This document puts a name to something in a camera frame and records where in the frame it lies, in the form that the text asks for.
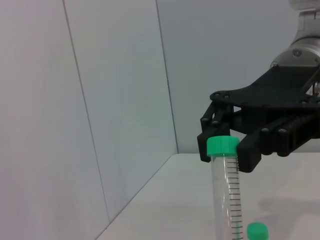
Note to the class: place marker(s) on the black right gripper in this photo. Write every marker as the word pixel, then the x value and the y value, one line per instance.
pixel 275 105

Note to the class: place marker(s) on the green-capped test tube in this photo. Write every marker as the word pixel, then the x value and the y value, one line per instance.
pixel 257 231
pixel 222 146

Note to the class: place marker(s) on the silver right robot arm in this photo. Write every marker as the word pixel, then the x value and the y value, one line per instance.
pixel 302 47

